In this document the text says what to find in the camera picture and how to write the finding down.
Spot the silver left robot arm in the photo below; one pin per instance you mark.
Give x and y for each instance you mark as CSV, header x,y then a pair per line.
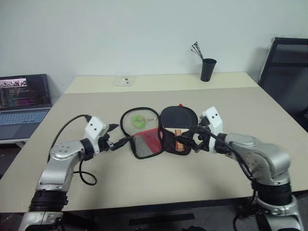
x,y
57,166

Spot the black red mesh paddle case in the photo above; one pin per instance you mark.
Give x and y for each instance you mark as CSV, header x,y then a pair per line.
x,y
142,142

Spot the black chair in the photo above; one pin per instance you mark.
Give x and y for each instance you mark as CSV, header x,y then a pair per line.
x,y
286,72

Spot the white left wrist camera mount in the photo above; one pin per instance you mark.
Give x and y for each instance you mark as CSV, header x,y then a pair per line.
x,y
95,130

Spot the dark rounded shape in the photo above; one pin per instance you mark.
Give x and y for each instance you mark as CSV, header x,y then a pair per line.
x,y
192,228

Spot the open laptop computer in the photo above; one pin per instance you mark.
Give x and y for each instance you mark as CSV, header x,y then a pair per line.
x,y
22,96

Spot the black plastic cup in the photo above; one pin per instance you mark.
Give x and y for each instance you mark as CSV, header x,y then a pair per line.
x,y
207,69

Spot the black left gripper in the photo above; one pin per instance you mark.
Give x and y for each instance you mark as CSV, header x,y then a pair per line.
x,y
105,142

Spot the green round ball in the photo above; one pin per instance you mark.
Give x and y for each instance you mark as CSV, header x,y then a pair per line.
x,y
137,121

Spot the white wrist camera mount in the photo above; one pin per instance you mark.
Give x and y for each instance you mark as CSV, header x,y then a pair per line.
x,y
95,130
215,119

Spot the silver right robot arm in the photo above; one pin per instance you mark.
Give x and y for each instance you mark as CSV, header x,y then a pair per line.
x,y
264,158

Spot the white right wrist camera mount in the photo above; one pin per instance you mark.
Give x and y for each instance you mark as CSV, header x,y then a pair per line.
x,y
215,119

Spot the clear plastic box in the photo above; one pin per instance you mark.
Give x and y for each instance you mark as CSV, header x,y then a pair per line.
x,y
124,81

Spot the white side table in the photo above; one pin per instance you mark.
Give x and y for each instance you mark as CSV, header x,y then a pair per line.
x,y
13,142

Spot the black table tennis paddle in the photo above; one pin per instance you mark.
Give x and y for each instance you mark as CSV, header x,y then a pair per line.
x,y
177,117

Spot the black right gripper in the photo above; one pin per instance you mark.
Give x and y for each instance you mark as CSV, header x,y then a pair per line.
x,y
203,123

